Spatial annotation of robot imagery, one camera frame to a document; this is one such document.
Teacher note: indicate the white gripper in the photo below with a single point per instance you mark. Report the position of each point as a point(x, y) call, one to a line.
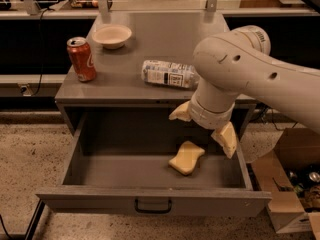
point(210, 116)

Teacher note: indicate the yellow sponge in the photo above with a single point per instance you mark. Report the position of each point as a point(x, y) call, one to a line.
point(186, 158)

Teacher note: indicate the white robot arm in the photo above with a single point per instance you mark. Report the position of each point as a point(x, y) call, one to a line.
point(237, 62)

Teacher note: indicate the grey metal drawer cabinet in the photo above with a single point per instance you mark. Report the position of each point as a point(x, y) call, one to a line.
point(160, 35)

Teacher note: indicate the open grey top drawer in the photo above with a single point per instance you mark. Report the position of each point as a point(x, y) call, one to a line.
point(121, 154)

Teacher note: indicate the clear plastic water bottle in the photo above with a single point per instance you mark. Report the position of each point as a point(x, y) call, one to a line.
point(169, 74)

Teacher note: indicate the cardboard box with cans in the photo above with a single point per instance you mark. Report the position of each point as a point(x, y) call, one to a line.
point(290, 172)

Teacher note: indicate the white paper bowl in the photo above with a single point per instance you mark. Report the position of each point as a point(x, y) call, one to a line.
point(112, 36)

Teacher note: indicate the orange soda can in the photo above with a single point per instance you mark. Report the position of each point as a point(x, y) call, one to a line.
point(81, 57)

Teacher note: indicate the black drawer handle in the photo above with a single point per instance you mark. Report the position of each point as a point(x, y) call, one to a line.
point(145, 206)

